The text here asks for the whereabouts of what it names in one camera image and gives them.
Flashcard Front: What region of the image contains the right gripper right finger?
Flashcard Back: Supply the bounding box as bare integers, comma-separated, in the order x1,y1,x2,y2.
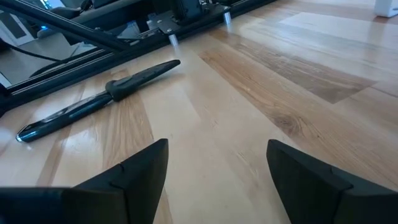
266,139,398,224

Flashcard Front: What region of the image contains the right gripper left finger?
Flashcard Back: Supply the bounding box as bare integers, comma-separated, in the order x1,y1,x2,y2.
0,138,169,224

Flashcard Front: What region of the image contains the black kitchen knife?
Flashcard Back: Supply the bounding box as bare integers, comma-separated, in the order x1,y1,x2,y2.
15,58,182,144

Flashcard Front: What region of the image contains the white perforated riser shelf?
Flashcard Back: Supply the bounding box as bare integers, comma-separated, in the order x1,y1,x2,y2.
373,0,398,19

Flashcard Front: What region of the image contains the black aluminium table frame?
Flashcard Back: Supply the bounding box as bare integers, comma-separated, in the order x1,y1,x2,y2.
0,0,278,110

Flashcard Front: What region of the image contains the black floor cable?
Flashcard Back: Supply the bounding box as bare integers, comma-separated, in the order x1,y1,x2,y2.
0,39,65,63

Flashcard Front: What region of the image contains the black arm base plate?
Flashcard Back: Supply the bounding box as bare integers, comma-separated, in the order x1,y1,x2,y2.
147,2,233,48

